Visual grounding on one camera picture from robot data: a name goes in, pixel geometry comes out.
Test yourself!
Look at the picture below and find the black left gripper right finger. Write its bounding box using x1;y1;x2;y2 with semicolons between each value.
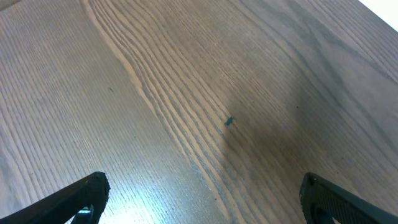
299;172;397;224

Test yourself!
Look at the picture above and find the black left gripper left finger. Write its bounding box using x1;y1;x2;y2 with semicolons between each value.
1;172;110;224

